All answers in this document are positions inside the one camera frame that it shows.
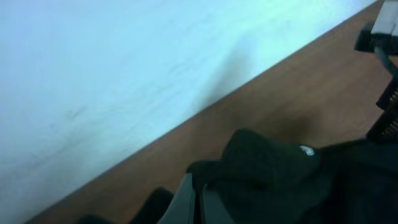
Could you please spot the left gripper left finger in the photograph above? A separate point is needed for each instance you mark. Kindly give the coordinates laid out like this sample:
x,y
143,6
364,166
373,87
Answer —
x,y
182,207

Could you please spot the black t-shirt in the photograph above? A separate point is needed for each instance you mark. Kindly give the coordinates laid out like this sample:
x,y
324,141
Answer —
x,y
264,181

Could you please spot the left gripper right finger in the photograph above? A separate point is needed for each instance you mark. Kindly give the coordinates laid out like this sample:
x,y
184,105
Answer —
x,y
212,209

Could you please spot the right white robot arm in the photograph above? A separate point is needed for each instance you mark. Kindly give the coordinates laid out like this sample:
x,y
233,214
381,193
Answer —
x,y
380,38

